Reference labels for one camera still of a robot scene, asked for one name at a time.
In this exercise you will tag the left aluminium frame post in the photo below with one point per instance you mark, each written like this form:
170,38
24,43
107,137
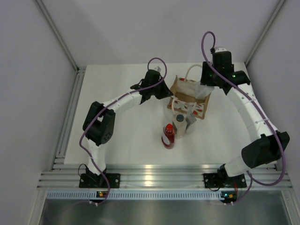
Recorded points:
45,13

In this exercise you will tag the watermelon print canvas bag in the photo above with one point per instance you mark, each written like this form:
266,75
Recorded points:
183,99

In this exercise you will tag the right aluminium frame post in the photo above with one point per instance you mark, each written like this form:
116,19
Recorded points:
265,30

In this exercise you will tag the slotted cable duct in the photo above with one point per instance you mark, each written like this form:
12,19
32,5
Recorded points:
139,195

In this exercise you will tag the red liquid bottle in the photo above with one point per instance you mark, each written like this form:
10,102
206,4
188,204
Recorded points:
168,136

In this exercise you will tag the left black mount plate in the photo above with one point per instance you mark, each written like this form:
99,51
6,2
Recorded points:
98,181

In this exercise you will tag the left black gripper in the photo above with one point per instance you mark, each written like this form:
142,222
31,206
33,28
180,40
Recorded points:
165,93

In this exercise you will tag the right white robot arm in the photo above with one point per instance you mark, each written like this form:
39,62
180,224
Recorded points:
266,142

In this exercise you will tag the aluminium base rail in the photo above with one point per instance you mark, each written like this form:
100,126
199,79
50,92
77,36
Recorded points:
132,176

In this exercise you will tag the clear bottle dark cap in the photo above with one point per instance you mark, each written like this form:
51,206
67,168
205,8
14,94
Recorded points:
179,124

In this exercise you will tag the right black mount plate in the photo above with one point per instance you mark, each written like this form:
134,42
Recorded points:
216,180

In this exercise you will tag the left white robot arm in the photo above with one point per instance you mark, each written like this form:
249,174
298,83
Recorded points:
98,127

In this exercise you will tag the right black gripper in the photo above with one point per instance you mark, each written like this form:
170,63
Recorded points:
204,80

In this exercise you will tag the aluminium frame post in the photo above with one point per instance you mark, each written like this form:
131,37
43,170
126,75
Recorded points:
265,30
45,13

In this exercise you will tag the white bottle dark cap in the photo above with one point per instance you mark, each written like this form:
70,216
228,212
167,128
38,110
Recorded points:
202,91

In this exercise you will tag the black mount plate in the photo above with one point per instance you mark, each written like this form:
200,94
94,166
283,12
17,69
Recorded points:
98,181
216,180

